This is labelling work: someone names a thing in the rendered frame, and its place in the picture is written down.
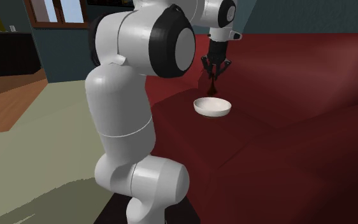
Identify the dark robot stand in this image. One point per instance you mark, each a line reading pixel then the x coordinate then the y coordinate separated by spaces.
pixel 179 214

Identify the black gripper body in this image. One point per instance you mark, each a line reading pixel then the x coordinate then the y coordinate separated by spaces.
pixel 218 51

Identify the brown framed window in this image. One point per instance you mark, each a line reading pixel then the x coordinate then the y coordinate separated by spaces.
pixel 58 12

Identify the red sofa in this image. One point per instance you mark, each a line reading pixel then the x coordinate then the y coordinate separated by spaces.
pixel 290 149

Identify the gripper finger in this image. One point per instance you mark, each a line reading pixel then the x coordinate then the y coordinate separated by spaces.
pixel 207 65
pixel 223 67

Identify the black cabinet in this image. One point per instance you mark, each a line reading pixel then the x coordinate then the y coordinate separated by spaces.
pixel 8 52

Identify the dark brown slender object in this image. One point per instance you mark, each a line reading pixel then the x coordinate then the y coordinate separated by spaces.
pixel 212 89

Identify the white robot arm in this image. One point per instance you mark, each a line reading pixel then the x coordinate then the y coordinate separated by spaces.
pixel 120 102

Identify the white bowl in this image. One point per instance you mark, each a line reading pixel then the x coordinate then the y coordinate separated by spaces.
pixel 212 106

